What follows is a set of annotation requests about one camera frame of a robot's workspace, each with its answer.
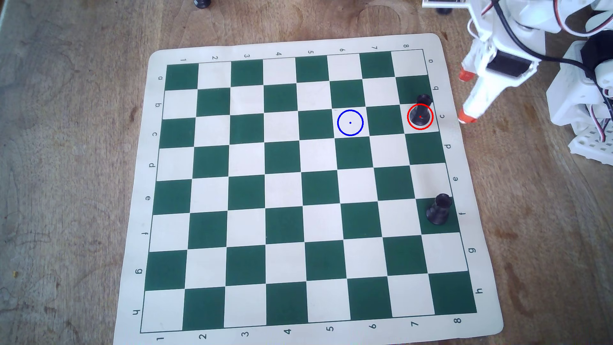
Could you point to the white gripper, black motor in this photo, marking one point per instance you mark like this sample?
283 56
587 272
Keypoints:
506 66

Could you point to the black chess rook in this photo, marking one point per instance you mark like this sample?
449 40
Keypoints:
423 112
439 211

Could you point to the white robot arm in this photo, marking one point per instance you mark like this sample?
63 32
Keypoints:
574 91

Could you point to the green and white chess mat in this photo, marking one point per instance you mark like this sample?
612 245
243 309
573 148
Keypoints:
287 191

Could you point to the black chess piece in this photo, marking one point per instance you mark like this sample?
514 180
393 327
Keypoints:
202 3

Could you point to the gripper camera board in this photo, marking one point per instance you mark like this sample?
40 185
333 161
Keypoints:
443 3

